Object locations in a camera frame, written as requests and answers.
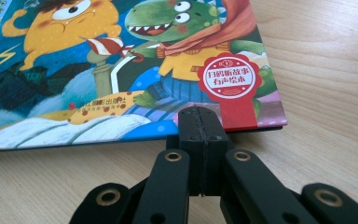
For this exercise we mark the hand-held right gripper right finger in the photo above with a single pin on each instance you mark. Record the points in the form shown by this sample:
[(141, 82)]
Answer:
[(215, 146)]

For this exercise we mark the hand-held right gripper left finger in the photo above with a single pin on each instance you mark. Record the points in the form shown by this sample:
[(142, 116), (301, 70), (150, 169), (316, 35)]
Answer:
[(191, 149)]

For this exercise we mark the blue dinosaur picture book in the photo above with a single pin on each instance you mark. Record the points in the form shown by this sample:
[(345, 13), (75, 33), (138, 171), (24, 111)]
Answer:
[(112, 68)]

